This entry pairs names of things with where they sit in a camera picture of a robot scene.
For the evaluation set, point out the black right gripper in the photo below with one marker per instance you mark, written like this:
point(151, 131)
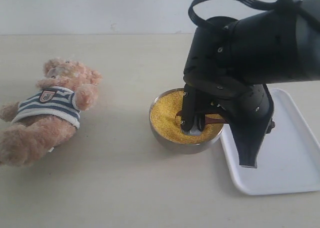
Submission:
point(210, 90)

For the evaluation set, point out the dark brown wooden spoon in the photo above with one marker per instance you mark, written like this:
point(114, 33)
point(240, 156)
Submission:
point(208, 120)

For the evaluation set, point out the tan teddy bear striped sweater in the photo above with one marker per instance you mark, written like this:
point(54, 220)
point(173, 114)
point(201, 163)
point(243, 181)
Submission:
point(51, 116)

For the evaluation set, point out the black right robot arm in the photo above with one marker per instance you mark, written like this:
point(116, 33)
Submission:
point(231, 62)

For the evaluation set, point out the steel bowl of yellow millet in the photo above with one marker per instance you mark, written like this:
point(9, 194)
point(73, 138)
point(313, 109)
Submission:
point(165, 125)

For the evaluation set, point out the white rectangular plastic tray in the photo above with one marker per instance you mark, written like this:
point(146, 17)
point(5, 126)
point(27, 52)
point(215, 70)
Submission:
point(289, 157)

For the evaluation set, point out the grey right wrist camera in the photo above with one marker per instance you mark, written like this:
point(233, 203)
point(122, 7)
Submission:
point(199, 124)

